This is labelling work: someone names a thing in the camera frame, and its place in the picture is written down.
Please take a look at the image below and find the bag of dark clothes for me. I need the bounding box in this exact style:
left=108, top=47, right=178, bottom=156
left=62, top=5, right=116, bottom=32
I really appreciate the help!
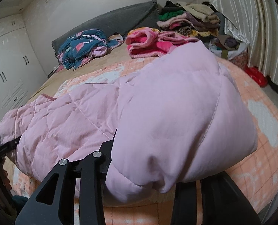
left=203, top=34, right=248, bottom=60

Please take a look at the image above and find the pile of folded clothes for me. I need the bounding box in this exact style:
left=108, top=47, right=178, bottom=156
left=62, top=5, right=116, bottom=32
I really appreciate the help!
left=157, top=1, right=224, bottom=40

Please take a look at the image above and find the blue flamingo print garment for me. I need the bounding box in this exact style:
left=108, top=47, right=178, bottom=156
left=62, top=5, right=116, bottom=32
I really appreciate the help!
left=57, top=29, right=124, bottom=70

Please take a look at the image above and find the grey bed headboard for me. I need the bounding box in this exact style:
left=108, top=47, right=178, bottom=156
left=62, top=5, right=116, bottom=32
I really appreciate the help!
left=51, top=0, right=158, bottom=54

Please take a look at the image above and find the pink quilted jacket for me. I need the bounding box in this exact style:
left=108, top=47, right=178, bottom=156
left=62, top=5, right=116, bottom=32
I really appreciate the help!
left=0, top=41, right=257, bottom=206

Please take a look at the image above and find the hot pink fleece blanket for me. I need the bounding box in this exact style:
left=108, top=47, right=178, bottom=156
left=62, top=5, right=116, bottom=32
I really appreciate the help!
left=125, top=27, right=199, bottom=59

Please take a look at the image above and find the person's left hand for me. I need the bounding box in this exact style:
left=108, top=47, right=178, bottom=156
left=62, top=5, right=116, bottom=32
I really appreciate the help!
left=2, top=158, right=12, bottom=190

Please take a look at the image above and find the white wardrobe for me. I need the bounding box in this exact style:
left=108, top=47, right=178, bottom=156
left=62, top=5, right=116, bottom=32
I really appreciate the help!
left=0, top=14, right=48, bottom=121

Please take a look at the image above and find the red plastic bag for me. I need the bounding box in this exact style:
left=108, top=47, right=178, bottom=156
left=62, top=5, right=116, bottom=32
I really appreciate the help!
left=244, top=66, right=268, bottom=87

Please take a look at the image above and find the orange white checkered blanket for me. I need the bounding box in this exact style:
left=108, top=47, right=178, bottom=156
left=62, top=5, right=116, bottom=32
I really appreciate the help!
left=11, top=56, right=278, bottom=225

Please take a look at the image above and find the cream satin curtain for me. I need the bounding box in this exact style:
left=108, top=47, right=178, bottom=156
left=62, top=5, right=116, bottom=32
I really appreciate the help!
left=209, top=0, right=278, bottom=86

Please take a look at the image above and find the tan bed sheet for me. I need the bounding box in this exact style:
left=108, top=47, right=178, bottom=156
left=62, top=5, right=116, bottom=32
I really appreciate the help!
left=19, top=43, right=139, bottom=108

